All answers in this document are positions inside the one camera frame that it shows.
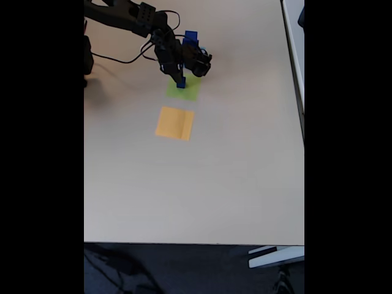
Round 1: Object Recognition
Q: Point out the medium blue cube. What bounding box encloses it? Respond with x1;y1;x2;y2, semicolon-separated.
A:
183;30;200;47

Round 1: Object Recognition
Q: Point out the green paper square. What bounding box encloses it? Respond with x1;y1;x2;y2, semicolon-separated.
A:
166;75;202;102

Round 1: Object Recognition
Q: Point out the blue paper square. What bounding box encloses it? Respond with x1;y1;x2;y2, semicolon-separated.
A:
183;45;206;73

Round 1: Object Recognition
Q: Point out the orange paper square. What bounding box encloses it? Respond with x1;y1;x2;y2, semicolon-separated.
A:
155;106;195;141

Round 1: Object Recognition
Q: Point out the white table foot bar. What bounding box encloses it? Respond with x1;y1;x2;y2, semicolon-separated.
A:
247;245;305;269

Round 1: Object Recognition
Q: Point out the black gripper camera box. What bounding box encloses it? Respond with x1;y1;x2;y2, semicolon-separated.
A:
191;48;213;78

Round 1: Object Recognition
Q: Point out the black floor cable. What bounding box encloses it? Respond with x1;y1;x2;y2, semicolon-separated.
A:
84;244;160;294

